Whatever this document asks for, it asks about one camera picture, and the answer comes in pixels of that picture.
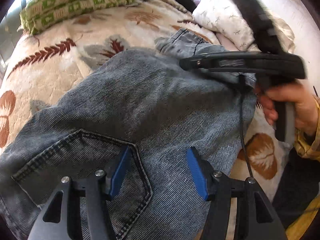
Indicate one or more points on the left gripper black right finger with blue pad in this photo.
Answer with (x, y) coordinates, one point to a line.
(239, 209)

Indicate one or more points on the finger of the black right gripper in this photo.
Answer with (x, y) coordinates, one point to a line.
(231, 61)

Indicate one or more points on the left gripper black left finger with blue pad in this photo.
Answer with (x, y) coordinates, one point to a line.
(60, 218)

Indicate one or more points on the grey denim pants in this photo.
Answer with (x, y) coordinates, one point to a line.
(144, 99)

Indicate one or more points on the yellow plaid sleeve forearm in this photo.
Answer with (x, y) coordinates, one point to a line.
(307, 146)

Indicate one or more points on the person's right hand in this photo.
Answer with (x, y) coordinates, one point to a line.
(305, 105)

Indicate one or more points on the white floral pillow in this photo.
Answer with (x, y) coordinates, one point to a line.
(222, 16)

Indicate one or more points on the black skirt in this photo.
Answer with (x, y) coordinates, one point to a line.
(299, 185)

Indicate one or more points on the leaf pattern bed blanket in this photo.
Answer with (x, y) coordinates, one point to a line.
(46, 66)

